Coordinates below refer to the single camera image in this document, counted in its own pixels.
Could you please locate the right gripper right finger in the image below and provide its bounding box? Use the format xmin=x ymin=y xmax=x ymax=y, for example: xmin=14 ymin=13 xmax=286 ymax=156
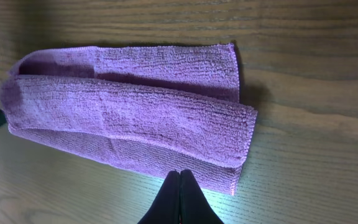
xmin=180 ymin=169 xmax=223 ymax=224

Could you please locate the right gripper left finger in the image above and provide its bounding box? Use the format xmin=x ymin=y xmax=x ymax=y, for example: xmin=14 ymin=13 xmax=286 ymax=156
xmin=138 ymin=170 xmax=180 ymax=224

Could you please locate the purple microfiber cloth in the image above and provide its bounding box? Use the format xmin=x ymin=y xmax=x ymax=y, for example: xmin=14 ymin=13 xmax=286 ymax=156
xmin=0 ymin=44 xmax=257 ymax=195

